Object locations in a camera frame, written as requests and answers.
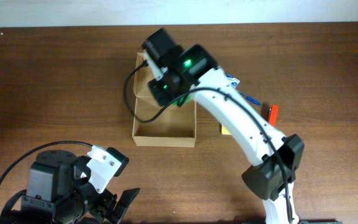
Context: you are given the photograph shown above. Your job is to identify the small white blue box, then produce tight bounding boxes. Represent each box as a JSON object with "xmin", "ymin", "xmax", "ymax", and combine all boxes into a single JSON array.
[{"xmin": 226, "ymin": 74, "xmax": 240, "ymax": 88}]

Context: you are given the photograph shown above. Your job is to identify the blue ballpoint pen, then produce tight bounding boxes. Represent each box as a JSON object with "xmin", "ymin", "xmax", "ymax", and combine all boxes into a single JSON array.
[{"xmin": 239, "ymin": 91, "xmax": 262, "ymax": 106}]

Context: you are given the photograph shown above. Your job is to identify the black camera cable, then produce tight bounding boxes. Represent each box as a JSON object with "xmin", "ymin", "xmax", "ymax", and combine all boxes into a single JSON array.
[
  {"xmin": 122, "ymin": 60, "xmax": 226, "ymax": 123},
  {"xmin": 0, "ymin": 140, "xmax": 93, "ymax": 224}
]

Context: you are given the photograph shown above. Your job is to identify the black left camera cable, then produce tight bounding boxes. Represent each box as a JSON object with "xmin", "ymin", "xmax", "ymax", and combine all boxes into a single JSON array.
[{"xmin": 0, "ymin": 140, "xmax": 93, "ymax": 224}]

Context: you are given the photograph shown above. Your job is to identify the yellow spiral notepad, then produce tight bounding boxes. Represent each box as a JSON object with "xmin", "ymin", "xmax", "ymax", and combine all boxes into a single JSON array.
[{"xmin": 221, "ymin": 125, "xmax": 231, "ymax": 135}]

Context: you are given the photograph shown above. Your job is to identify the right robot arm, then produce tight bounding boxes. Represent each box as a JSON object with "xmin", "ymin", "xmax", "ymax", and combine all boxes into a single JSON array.
[{"xmin": 142, "ymin": 29, "xmax": 305, "ymax": 223}]

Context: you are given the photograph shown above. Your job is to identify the green tape roll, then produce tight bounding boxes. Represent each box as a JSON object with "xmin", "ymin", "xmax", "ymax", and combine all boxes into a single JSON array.
[{"xmin": 173, "ymin": 95, "xmax": 191, "ymax": 108}]

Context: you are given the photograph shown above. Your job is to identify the black right camera cable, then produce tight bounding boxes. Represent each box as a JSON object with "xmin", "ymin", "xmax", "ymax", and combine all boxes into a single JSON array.
[{"xmin": 122, "ymin": 60, "xmax": 226, "ymax": 123}]

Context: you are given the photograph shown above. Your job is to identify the brown cardboard box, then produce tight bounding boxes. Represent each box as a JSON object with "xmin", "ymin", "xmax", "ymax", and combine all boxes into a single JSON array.
[{"xmin": 132, "ymin": 67, "xmax": 196, "ymax": 147}]

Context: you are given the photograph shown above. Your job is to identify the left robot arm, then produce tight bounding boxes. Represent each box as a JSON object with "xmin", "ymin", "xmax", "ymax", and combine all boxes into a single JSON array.
[{"xmin": 0, "ymin": 146, "xmax": 140, "ymax": 224}]

